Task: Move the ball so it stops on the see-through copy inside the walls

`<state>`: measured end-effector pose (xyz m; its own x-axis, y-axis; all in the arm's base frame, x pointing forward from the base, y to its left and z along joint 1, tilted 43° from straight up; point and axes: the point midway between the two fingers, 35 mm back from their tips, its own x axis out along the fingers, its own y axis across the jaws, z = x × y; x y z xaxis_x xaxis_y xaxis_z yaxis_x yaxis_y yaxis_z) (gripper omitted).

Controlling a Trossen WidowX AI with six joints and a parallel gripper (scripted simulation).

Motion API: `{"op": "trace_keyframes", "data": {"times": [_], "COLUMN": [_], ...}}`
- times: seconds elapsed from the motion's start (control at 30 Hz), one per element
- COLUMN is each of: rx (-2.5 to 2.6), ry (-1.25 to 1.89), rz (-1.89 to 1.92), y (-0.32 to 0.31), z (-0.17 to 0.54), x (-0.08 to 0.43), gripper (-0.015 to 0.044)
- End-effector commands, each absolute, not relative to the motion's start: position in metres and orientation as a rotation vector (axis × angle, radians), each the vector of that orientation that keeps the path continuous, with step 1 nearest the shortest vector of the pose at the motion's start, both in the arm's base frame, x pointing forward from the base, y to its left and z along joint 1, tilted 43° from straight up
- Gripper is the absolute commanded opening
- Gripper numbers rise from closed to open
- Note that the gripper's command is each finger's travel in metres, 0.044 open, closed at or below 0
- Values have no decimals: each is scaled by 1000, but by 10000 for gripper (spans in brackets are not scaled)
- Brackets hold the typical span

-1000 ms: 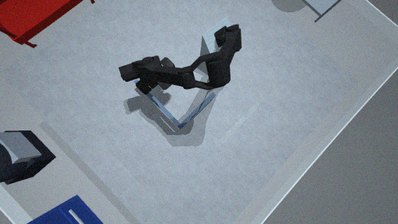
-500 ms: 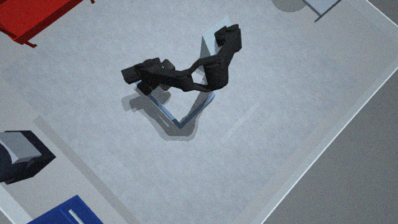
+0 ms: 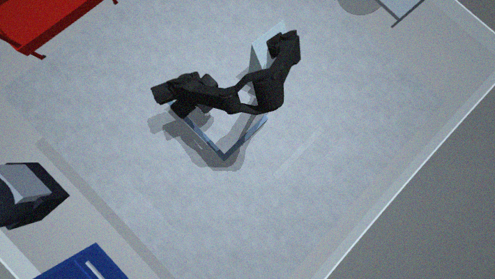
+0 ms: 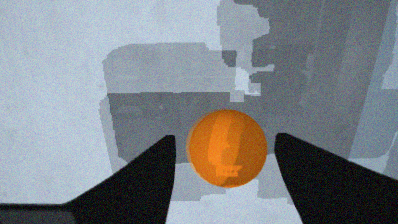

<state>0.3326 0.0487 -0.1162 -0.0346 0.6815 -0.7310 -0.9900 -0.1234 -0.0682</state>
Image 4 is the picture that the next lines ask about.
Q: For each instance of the clear low corner walls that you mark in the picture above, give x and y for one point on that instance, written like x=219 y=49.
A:
x=375 y=144

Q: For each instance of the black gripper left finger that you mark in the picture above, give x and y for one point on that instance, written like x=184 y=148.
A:
x=138 y=193

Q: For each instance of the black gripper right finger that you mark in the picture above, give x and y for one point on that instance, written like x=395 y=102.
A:
x=328 y=189

